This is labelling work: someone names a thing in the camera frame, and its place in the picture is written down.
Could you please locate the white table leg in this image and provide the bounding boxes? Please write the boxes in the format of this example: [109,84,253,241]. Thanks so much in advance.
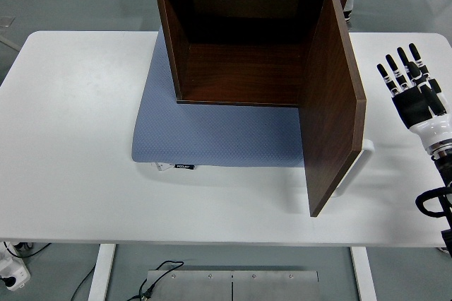
[350,246,377,301]
[87,243,117,301]

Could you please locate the brown wooden cabinet door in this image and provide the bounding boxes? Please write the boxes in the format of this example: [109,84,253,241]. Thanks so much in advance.
[299,0,367,218]

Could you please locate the white power strip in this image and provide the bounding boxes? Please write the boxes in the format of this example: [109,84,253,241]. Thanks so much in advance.
[0,241,32,292]

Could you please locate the black cable with plug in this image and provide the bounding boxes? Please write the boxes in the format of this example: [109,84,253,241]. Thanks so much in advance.
[126,261,184,301]

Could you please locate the blue grey textured mat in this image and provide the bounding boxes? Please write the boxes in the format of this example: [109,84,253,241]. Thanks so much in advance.
[131,32,307,168]

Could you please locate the brown wooden cabinet body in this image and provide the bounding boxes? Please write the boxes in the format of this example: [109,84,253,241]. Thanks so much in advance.
[152,0,354,107]

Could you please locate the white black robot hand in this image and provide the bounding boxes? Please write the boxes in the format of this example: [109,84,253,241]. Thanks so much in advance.
[376,42,452,150]

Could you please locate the grey metal plate with screws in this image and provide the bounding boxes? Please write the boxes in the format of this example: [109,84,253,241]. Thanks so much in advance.
[145,270,319,301]

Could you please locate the white door handle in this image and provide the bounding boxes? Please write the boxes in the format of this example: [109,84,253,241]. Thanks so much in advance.
[331,139,376,199]

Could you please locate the thin black cable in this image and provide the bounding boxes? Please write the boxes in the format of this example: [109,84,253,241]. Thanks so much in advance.
[3,242,52,259]

